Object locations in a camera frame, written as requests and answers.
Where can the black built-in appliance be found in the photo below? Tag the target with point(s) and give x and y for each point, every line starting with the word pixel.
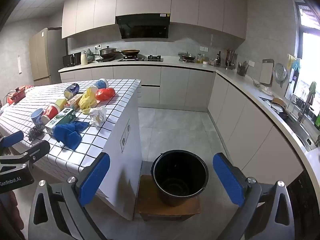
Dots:
pixel 302 195

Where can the utensil holder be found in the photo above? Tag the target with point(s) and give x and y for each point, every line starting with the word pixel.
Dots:
pixel 230 60

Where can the brown wok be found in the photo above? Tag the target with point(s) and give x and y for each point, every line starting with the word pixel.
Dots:
pixel 130 52

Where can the dark glass bottle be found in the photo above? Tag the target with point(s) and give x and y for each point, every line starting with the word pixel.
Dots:
pixel 219 60

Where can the oil bottles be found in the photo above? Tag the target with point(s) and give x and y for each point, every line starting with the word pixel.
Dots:
pixel 200 59

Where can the blue cloth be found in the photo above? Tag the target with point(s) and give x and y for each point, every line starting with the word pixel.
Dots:
pixel 68 132

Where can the beige base cabinets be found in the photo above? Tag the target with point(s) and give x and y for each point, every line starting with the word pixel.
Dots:
pixel 175 85

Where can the dark chopstick holder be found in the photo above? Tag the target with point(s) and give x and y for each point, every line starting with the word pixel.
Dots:
pixel 242 70

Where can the red paper cup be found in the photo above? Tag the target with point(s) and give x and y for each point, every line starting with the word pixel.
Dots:
pixel 51 112

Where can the stacked dishes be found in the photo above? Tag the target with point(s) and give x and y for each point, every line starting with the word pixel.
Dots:
pixel 278 105

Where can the yellow rubber gloves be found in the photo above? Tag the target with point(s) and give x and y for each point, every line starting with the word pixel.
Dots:
pixel 87 99

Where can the steel sink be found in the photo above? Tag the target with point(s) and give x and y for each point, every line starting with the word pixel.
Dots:
pixel 297 130

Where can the green bottle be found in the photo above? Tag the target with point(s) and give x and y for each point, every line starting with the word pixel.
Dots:
pixel 317 121

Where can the island socket panel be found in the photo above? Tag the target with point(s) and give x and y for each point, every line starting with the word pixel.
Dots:
pixel 125 136

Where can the metal faucet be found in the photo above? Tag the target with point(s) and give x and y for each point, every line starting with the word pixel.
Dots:
pixel 303 107

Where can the green white milk carton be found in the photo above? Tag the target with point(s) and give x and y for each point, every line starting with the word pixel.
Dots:
pixel 60 120

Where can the yellow sponge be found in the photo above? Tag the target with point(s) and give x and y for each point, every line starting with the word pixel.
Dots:
pixel 61 103

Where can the white tissue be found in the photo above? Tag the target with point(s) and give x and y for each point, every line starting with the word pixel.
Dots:
pixel 98 115

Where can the black plastic bucket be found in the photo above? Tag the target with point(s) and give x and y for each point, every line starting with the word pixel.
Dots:
pixel 180 180

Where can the black range hood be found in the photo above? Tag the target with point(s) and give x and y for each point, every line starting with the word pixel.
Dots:
pixel 143 27

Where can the black gas stove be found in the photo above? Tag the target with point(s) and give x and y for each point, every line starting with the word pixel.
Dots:
pixel 140 59

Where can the white kitchen island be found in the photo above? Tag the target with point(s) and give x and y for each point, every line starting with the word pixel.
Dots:
pixel 125 180

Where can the beige refrigerator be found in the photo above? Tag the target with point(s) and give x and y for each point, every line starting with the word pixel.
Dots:
pixel 43 55

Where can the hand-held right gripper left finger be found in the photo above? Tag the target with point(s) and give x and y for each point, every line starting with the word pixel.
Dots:
pixel 95 177

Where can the induction cooker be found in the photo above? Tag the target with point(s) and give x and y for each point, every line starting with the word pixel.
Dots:
pixel 106 59

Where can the low wooden stool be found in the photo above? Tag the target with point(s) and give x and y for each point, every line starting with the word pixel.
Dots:
pixel 167 208

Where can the hanging yellow teal gloves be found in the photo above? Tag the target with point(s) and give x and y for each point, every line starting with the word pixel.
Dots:
pixel 294 63

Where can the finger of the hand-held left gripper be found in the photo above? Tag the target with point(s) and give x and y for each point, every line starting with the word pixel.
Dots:
pixel 11 139
pixel 37 151

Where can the green teapot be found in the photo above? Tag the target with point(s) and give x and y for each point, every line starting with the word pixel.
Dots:
pixel 90 56

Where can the beige wall cabinets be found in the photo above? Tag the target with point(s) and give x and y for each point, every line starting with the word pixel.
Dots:
pixel 150 2

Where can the white cutting board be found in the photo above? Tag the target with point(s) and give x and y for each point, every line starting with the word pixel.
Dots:
pixel 266 72

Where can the metal pan with lid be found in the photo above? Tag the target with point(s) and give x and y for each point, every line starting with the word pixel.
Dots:
pixel 186 56

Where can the red object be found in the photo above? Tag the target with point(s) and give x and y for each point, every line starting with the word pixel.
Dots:
pixel 17 95

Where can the black microwave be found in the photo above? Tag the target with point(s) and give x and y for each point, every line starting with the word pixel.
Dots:
pixel 71 60

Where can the dark pot with lid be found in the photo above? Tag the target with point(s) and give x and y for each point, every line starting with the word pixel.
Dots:
pixel 107 51

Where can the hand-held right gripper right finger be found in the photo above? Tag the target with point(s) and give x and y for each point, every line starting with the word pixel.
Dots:
pixel 228 180

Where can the orange snack box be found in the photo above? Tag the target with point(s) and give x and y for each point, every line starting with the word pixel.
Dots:
pixel 74 100

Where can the kitchen window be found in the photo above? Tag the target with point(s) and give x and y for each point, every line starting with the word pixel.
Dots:
pixel 310 55

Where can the red plastic bag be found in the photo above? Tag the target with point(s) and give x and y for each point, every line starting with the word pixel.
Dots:
pixel 105 94

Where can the round metal strainer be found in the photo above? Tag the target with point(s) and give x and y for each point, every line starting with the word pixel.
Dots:
pixel 279 73

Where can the blue printed paper cup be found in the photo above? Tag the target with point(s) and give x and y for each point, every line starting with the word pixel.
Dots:
pixel 101 83

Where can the white jug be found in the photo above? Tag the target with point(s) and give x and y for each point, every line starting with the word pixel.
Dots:
pixel 84 58

